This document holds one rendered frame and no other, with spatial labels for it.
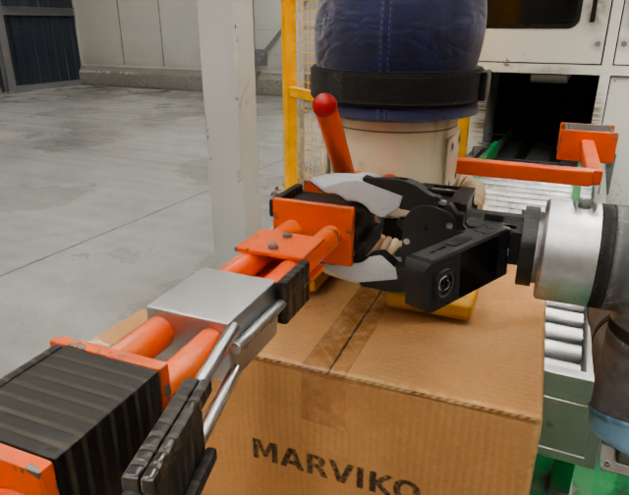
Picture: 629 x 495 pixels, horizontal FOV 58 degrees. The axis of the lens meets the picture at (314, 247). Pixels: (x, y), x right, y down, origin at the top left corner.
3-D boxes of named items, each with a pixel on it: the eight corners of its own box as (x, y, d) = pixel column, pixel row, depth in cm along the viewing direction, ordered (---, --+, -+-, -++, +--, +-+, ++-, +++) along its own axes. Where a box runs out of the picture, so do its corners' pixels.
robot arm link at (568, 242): (585, 324, 46) (607, 212, 43) (522, 313, 48) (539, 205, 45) (581, 282, 54) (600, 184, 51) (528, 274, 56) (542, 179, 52)
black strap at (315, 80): (343, 84, 89) (343, 58, 88) (495, 91, 81) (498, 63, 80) (282, 102, 70) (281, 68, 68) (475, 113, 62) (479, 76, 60)
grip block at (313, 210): (299, 228, 64) (299, 177, 62) (383, 240, 60) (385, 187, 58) (265, 253, 57) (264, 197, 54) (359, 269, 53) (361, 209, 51)
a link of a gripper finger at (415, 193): (356, 203, 54) (438, 243, 53) (350, 208, 53) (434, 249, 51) (373, 159, 52) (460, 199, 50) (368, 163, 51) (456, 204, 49)
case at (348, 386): (335, 362, 129) (337, 193, 115) (519, 402, 116) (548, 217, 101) (188, 587, 77) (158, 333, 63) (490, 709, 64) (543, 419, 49)
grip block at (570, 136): (556, 149, 102) (560, 122, 100) (608, 153, 99) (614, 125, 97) (555, 159, 95) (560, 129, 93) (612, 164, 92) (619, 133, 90)
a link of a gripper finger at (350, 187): (327, 171, 59) (408, 209, 57) (306, 185, 54) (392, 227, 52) (338, 143, 57) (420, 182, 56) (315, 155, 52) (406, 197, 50)
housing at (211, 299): (203, 317, 44) (200, 264, 43) (282, 334, 42) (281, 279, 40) (147, 363, 38) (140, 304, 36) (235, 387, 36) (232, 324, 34)
